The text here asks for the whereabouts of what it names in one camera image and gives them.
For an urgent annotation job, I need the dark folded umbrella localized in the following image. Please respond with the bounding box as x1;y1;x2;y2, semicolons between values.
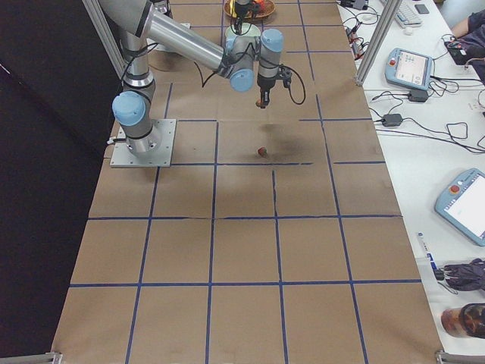
433;258;484;291

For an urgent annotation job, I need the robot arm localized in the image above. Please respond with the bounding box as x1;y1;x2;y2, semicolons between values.
233;0;252;35
100;1;292;155

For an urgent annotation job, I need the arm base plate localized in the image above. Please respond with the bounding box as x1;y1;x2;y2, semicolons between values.
110;119;177;168

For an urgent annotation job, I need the white keyboard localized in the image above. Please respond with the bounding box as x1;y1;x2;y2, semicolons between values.
395;1;423;29

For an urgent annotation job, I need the light green plate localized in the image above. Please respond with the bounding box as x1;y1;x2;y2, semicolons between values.
224;23;261;39

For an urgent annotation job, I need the brown glass bottle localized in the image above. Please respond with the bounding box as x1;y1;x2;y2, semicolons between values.
440;303;484;339

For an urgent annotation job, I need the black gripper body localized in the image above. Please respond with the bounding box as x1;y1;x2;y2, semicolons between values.
233;15;247;33
257;64;293;91

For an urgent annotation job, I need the blue teach pendant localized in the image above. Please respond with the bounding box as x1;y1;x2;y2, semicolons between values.
434;168;485;246
384;48;433;91

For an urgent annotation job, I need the black smartphone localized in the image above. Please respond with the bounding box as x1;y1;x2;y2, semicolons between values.
415;4;430;14

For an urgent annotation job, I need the aluminium frame post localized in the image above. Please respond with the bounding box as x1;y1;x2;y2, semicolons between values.
355;0;402;86

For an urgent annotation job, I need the brown wicker basket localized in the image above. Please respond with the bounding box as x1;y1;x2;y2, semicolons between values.
224;0;275;19

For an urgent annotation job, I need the blue teach pendant far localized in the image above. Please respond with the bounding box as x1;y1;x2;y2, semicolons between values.
384;48;433;91

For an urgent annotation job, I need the black power adapter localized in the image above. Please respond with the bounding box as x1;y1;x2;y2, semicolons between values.
408;89;429;103
381;113;403;127

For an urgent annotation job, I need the blue teach pendant near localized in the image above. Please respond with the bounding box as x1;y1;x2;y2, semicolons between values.
434;168;485;246

